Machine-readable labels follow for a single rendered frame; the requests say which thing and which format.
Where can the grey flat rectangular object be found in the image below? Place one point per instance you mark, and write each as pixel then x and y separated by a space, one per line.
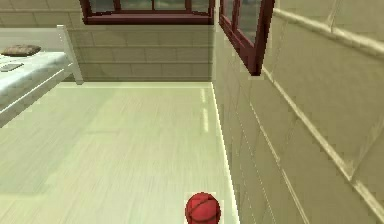
pixel 11 67

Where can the dark red framed window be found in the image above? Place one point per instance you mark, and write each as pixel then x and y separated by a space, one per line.
pixel 150 11
pixel 246 30

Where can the white bed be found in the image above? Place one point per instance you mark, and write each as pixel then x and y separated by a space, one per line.
pixel 30 75

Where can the brown pillow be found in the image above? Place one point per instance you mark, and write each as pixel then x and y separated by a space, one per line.
pixel 20 50

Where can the red basketball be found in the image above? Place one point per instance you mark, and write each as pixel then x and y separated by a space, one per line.
pixel 202 208

